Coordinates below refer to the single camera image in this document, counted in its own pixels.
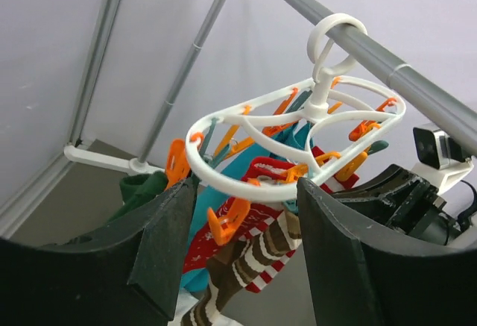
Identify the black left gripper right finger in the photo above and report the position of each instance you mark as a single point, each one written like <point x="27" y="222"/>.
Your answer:
<point x="363" y="273"/>

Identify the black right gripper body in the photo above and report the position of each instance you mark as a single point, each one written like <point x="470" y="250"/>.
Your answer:
<point x="404" y="202"/>

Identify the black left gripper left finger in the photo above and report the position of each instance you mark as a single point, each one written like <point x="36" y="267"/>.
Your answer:
<point x="125" y="273"/>

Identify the orange clothes peg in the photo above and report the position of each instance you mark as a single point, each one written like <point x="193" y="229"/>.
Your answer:
<point x="350" y="168"/>

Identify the brown striped sock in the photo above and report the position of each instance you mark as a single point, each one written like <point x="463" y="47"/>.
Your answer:
<point x="240" y="265"/>

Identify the teal blue cloth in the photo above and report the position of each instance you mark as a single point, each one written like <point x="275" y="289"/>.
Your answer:
<point x="196" y="280"/>

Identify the white round clip hanger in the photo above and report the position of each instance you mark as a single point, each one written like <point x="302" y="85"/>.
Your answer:
<point x="324" y="106"/>

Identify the dark green cloth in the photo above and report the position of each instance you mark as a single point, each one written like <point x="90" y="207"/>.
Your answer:
<point x="137" y="190"/>

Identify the near grey stand pole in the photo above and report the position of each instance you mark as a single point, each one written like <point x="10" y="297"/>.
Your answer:
<point x="446" y="111"/>

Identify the grey stand pole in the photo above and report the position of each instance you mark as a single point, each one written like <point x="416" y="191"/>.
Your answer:
<point x="446" y="111"/>
<point x="180" y="78"/>

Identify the orange peg on green cloth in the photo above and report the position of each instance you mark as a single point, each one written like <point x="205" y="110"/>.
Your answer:
<point x="177" y="167"/>

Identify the white stand base foot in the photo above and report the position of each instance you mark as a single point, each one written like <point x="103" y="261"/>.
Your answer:
<point x="90" y="158"/>

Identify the teal green clothes peg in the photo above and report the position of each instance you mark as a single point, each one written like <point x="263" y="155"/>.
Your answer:
<point x="212" y="151"/>

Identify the aluminium frame rail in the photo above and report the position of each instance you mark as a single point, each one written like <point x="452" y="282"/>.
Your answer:
<point x="51" y="55"/>

